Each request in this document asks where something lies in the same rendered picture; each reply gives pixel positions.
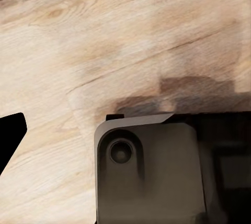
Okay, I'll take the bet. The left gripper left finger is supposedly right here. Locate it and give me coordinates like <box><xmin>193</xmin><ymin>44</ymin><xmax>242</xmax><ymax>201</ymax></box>
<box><xmin>0</xmin><ymin>112</ymin><xmax>27</xmax><ymax>174</ymax></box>

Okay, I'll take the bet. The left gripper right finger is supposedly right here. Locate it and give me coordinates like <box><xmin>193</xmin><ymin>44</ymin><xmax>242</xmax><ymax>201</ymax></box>
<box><xmin>234</xmin><ymin>112</ymin><xmax>251</xmax><ymax>154</ymax></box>

